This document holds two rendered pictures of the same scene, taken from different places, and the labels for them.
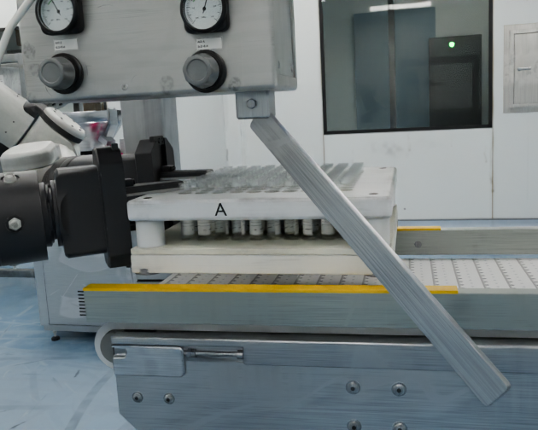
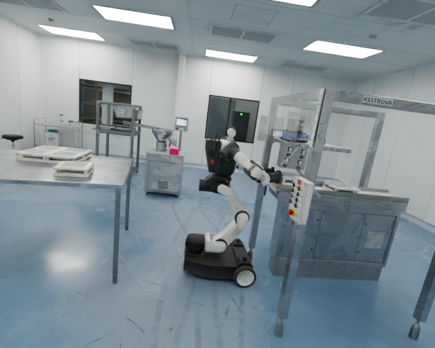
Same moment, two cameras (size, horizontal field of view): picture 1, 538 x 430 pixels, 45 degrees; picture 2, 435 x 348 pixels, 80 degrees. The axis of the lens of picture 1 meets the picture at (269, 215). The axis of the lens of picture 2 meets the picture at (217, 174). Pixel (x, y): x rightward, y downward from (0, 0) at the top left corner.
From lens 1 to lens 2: 2.02 m
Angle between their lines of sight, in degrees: 19
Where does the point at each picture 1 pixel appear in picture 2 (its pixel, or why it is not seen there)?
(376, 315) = not seen: hidden behind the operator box
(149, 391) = (281, 197)
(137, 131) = (264, 163)
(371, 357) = not seen: hidden behind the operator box
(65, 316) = (152, 188)
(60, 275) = (153, 176)
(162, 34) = (295, 163)
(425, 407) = not seen: hidden behind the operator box
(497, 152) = (253, 150)
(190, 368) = (286, 195)
